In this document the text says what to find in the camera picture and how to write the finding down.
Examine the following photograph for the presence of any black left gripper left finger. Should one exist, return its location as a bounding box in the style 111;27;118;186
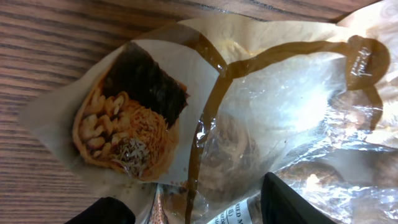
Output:
65;197;136;224

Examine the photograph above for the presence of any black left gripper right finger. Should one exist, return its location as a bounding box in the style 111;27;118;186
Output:
261;172;335;224

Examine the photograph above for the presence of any brown snack bag red label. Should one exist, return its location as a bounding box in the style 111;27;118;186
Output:
20;1;397;223

